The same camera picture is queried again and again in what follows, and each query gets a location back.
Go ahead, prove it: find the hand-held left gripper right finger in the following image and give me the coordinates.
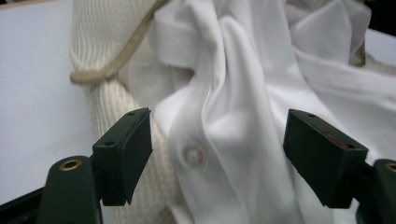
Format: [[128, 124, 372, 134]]
[[282, 108, 369, 210]]

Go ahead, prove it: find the white shirt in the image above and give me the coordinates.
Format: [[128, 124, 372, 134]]
[[120, 0, 396, 224]]

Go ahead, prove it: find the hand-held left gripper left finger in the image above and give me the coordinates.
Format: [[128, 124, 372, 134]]
[[92, 107, 154, 207]]

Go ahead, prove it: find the cream mesh laundry bag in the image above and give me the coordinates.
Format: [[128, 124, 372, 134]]
[[69, 0, 396, 224]]

